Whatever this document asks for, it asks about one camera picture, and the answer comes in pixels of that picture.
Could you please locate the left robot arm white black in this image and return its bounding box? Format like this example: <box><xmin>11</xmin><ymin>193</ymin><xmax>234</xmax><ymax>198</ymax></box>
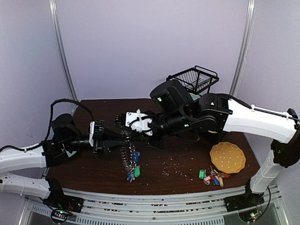
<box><xmin>0</xmin><ymin>113</ymin><xmax>129</xmax><ymax>208</ymax></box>

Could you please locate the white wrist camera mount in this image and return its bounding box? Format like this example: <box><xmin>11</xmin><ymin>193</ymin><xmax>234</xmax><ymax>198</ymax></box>
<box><xmin>89</xmin><ymin>121</ymin><xmax>95</xmax><ymax>147</ymax></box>
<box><xmin>125</xmin><ymin>109</ymin><xmax>153</xmax><ymax>136</ymax></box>

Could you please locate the yellow key tag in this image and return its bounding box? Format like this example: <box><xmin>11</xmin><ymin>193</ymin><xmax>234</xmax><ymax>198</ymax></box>
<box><xmin>218</xmin><ymin>177</ymin><xmax>224</xmax><ymax>187</ymax></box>

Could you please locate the red key tag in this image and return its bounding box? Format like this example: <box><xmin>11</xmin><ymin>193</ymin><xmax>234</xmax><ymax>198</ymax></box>
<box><xmin>203</xmin><ymin>176</ymin><xmax>212</xmax><ymax>185</ymax></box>

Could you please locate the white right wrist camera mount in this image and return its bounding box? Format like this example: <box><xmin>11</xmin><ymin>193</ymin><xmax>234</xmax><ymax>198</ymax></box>
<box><xmin>125</xmin><ymin>109</ymin><xmax>153</xmax><ymax>136</ymax></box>

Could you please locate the grey disc keyring organizer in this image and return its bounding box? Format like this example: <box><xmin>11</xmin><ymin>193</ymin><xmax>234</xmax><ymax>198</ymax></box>
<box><xmin>120</xmin><ymin>130</ymin><xmax>140</xmax><ymax>182</ymax></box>

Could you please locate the right aluminium frame post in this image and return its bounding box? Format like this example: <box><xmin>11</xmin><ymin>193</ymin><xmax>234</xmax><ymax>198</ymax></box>
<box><xmin>230</xmin><ymin>0</ymin><xmax>256</xmax><ymax>97</ymax></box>

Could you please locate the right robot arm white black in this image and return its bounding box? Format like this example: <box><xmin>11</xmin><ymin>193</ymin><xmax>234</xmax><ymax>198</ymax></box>
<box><xmin>115</xmin><ymin>80</ymin><xmax>300</xmax><ymax>207</ymax></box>

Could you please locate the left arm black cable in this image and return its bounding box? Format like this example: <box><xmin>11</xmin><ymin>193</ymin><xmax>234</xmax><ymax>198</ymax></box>
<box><xmin>45</xmin><ymin>98</ymin><xmax>96</xmax><ymax>141</ymax></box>

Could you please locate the blue key tag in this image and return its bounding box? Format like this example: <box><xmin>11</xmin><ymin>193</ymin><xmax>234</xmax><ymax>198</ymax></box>
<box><xmin>213</xmin><ymin>178</ymin><xmax>220</xmax><ymax>186</ymax></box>

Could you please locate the black wire dish rack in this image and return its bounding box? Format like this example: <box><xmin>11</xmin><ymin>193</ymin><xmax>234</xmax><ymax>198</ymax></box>
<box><xmin>166</xmin><ymin>65</ymin><xmax>219</xmax><ymax>95</ymax></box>

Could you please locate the yellow dotted plate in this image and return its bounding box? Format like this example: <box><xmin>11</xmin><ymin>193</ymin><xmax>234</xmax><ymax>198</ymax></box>
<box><xmin>210</xmin><ymin>142</ymin><xmax>246</xmax><ymax>174</ymax></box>

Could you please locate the green key tag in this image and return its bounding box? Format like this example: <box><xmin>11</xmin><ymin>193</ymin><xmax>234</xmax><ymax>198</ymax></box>
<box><xmin>134</xmin><ymin>165</ymin><xmax>141</xmax><ymax>178</ymax></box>
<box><xmin>199</xmin><ymin>170</ymin><xmax>205</xmax><ymax>179</ymax></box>

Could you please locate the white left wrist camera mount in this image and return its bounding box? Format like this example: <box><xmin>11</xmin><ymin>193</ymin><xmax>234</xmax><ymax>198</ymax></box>
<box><xmin>89</xmin><ymin>121</ymin><xmax>95</xmax><ymax>147</ymax></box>

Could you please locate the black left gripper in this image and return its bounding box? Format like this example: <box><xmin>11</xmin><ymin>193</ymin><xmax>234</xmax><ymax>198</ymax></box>
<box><xmin>62</xmin><ymin>128</ymin><xmax>128</xmax><ymax>160</ymax></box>

